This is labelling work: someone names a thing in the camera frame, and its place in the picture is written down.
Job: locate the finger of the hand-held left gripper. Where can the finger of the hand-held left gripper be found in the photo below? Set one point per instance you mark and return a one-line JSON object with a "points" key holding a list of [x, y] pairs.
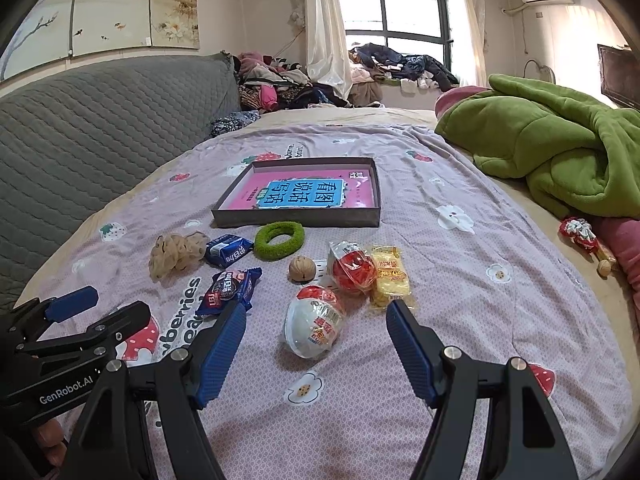
{"points": [[72, 302], [125, 322]]}

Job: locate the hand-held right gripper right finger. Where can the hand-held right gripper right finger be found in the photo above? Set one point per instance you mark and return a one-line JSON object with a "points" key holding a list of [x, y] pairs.
{"points": [[407, 345]]}

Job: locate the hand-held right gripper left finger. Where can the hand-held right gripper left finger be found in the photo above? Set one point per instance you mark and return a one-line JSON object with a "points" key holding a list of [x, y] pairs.
{"points": [[220, 355]]}

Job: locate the dark blue snack packet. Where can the dark blue snack packet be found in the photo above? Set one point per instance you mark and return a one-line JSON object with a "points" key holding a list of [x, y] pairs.
{"points": [[230, 287]]}

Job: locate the yellow cake packet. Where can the yellow cake packet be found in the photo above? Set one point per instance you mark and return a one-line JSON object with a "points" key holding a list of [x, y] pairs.
{"points": [[392, 275]]}

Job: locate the red egg snack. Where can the red egg snack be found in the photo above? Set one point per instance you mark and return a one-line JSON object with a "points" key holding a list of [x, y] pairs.
{"points": [[352, 270]]}

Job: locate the white toy egg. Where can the white toy egg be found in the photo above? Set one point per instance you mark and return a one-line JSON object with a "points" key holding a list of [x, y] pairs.
{"points": [[312, 325]]}

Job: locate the small blue cookie packet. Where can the small blue cookie packet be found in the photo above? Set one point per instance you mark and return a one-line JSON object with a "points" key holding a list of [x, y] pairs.
{"points": [[227, 251]]}

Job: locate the walnut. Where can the walnut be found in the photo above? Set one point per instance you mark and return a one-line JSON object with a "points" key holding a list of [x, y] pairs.
{"points": [[301, 269]]}

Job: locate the grey shallow cardboard box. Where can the grey shallow cardboard box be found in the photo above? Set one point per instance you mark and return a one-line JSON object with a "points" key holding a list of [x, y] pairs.
{"points": [[300, 217]]}

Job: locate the person's left hand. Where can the person's left hand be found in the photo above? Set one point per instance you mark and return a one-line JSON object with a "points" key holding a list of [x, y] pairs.
{"points": [[50, 435]]}

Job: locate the pink strawberry print blanket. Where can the pink strawberry print blanket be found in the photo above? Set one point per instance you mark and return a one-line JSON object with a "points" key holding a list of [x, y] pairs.
{"points": [[450, 310]]}

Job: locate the grey quilted headboard cover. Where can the grey quilted headboard cover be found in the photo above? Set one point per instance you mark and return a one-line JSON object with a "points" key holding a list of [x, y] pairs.
{"points": [[100, 135]]}

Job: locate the dark floral cloth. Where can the dark floral cloth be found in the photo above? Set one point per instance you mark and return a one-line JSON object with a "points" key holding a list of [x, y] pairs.
{"points": [[232, 122]]}

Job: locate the beige bed sheet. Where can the beige bed sheet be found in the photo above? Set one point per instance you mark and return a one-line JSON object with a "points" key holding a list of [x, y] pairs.
{"points": [[350, 115]]}

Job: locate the pink pillow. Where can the pink pillow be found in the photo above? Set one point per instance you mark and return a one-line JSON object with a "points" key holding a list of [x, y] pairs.
{"points": [[625, 240]]}

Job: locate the green fleece blanket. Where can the green fleece blanket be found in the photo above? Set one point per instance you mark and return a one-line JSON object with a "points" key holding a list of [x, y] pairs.
{"points": [[550, 145]]}

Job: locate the pink fleece blanket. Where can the pink fleece blanket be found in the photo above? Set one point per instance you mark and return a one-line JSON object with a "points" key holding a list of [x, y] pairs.
{"points": [[455, 100]]}

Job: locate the pile of mixed clothes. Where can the pile of mixed clothes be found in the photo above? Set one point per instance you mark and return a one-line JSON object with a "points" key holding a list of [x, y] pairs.
{"points": [[270, 80]]}

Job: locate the pile of dark clothes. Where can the pile of dark clothes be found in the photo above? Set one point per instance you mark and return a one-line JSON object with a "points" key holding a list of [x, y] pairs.
{"points": [[400, 62]]}

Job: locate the white standing fan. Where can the white standing fan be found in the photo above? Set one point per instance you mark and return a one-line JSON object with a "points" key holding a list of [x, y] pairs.
{"points": [[547, 72]]}

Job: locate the white curtain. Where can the white curtain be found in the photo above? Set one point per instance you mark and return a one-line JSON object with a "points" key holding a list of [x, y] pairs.
{"points": [[465, 25], [322, 35]]}

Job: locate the black framed window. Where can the black framed window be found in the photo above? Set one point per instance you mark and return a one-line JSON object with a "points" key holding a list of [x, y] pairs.
{"points": [[400, 5]]}

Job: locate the dark television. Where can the dark television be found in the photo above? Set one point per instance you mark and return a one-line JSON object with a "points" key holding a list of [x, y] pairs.
{"points": [[620, 75]]}

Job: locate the floral wall painting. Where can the floral wall painting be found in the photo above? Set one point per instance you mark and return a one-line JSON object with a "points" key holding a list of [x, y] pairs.
{"points": [[125, 5]]}

